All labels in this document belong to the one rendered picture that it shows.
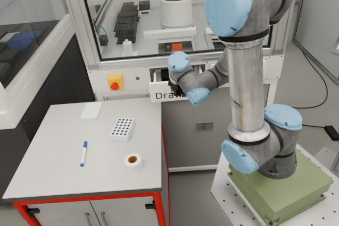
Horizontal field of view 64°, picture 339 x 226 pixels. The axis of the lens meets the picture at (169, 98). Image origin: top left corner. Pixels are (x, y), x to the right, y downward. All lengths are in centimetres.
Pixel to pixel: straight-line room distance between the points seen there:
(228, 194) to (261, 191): 15
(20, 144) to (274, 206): 131
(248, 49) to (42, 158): 101
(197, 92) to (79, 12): 70
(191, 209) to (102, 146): 86
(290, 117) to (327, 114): 187
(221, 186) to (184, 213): 85
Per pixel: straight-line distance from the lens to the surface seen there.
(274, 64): 152
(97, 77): 148
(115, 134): 125
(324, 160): 228
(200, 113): 163
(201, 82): 92
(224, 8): 60
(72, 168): 124
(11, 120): 148
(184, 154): 187
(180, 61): 92
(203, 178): 204
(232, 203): 104
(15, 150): 175
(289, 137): 88
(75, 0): 133
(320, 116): 269
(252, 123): 74
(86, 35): 138
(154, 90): 131
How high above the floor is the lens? 164
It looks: 37 degrees down
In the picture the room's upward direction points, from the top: 6 degrees counter-clockwise
